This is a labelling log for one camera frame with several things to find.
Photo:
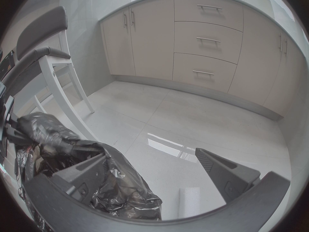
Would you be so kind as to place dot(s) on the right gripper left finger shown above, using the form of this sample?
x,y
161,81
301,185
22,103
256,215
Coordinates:
x,y
79,180

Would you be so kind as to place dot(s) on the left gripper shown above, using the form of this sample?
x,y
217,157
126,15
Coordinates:
x,y
7,129

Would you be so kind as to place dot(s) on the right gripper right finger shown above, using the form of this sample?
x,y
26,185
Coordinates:
x,y
229,177

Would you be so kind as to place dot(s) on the black plastic bag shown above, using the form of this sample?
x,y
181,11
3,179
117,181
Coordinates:
x,y
120,177

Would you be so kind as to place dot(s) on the white foam block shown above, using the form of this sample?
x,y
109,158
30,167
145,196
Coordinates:
x,y
190,202

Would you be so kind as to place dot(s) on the grey chair with white legs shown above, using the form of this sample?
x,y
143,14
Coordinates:
x,y
41,25

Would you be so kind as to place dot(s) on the beige cabinet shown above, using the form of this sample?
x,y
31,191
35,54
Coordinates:
x,y
152,40

